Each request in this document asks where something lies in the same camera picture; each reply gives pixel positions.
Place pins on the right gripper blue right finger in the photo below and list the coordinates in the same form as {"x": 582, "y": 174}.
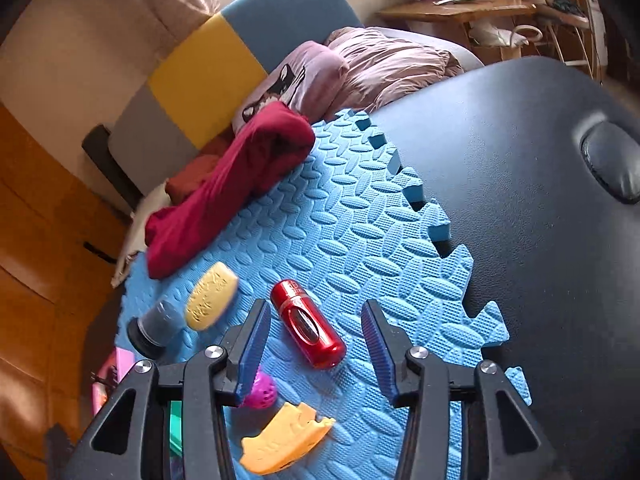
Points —
{"x": 388, "y": 345}

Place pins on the wooden wardrobe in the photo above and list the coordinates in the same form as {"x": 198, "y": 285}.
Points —
{"x": 59, "y": 241}

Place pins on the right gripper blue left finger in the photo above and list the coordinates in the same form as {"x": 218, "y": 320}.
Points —
{"x": 245, "y": 354}

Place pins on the yellow perforated oval case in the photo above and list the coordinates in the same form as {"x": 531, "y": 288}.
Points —
{"x": 210, "y": 297}

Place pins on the mauve striped duvet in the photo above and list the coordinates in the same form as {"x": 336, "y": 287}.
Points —
{"x": 382, "y": 70}

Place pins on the blue foam puzzle mat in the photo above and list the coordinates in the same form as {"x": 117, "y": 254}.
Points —
{"x": 342, "y": 224}

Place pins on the pink white cardboard tray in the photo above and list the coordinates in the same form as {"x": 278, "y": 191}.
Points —
{"x": 107, "y": 378}

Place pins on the rust red cushion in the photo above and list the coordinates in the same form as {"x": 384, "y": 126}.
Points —
{"x": 187, "y": 180}

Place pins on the black rolled mat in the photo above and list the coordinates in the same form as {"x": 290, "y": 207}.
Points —
{"x": 95, "y": 145}

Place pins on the black clear filter canister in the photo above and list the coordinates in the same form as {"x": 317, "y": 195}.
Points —
{"x": 154, "y": 331}

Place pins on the purple cat pillow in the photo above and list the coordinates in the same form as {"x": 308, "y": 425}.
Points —
{"x": 306, "y": 81}

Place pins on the dark red blanket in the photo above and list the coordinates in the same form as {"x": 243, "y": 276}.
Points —
{"x": 271, "y": 145}

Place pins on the beige folded cloth bag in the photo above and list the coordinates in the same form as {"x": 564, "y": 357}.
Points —
{"x": 134, "y": 241}

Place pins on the red metal flashlight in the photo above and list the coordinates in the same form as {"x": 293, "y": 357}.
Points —
{"x": 315, "y": 337}

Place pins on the wooden side table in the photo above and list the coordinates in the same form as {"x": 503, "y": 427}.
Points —
{"x": 503, "y": 30}

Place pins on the grey yellow blue headboard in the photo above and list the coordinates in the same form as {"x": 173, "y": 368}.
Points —
{"x": 193, "y": 94}

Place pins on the teal plastic spool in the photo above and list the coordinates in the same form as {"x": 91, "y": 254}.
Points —
{"x": 175, "y": 428}

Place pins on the orange curved toy piece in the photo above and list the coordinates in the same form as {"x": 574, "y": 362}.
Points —
{"x": 292, "y": 433}

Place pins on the magenta plastic cup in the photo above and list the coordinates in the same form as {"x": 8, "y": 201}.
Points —
{"x": 263, "y": 394}

